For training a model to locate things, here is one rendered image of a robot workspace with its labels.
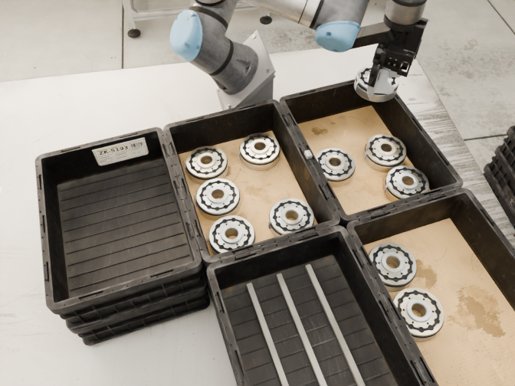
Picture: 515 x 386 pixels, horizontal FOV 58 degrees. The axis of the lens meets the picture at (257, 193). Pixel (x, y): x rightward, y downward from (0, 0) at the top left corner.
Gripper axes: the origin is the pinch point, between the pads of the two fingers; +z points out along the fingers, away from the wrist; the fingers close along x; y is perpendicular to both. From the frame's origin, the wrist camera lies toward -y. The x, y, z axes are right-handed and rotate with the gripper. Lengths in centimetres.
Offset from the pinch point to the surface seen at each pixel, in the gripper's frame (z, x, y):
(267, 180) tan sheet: 16.6, -24.9, -15.2
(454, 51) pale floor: 99, 169, 16
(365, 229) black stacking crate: 9.3, -32.3, 11.3
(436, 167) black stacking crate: 9.4, -8.4, 20.7
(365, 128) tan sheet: 16.5, 3.0, 0.7
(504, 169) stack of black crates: 64, 54, 50
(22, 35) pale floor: 101, 66, -226
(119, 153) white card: 11, -38, -50
